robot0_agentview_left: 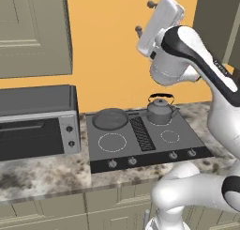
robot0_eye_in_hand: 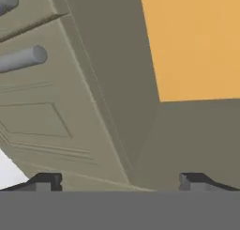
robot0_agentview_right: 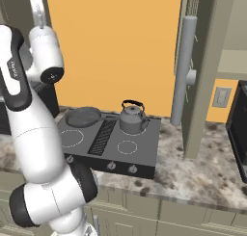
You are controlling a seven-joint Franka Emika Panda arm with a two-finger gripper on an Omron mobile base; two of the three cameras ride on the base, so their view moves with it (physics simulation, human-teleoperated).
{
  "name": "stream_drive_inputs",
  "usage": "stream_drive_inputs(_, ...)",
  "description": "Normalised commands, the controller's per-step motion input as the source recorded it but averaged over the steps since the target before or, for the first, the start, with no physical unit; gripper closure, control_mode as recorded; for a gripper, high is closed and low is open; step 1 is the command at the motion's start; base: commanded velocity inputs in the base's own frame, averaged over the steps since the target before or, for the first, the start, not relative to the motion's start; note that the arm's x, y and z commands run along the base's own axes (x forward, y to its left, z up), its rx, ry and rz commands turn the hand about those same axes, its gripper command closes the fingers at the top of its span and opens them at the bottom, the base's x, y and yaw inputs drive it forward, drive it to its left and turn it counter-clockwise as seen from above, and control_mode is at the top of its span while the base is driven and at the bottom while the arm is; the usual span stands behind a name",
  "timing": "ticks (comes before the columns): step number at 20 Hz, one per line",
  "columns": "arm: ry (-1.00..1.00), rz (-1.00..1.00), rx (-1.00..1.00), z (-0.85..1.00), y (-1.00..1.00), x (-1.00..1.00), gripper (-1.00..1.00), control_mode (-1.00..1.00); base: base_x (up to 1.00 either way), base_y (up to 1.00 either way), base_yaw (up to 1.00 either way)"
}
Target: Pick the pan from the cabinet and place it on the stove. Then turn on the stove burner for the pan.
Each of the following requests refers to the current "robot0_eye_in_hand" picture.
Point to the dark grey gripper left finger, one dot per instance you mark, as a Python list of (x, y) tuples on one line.
[(43, 181)]

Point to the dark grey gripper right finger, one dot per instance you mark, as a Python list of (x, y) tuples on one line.
[(196, 182)]

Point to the olive cabinet door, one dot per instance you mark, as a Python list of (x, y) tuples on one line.
[(47, 114)]

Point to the olive drawer front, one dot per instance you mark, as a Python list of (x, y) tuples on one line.
[(31, 11)]

